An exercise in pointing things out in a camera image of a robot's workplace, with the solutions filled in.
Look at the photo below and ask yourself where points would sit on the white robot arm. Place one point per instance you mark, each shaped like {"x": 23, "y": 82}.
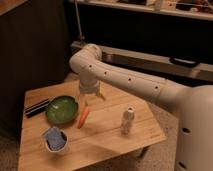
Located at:
{"x": 193, "y": 106}

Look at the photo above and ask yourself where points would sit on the black striped flat object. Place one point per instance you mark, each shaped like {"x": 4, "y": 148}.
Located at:
{"x": 36, "y": 108}

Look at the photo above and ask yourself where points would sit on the wooden shelf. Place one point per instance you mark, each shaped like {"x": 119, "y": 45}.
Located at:
{"x": 155, "y": 7}

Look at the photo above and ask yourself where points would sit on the white cup with blue sponge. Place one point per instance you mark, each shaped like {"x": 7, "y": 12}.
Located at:
{"x": 56, "y": 141}

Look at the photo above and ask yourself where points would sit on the metal pole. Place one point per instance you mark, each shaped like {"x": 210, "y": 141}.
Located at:
{"x": 81, "y": 37}

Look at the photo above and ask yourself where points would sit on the long grey case with handle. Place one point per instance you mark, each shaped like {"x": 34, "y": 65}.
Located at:
{"x": 142, "y": 62}

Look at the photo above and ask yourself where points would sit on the green plate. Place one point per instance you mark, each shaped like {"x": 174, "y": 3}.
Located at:
{"x": 61, "y": 110}

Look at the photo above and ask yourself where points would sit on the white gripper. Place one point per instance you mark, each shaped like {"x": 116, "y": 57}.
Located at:
{"x": 90, "y": 89}

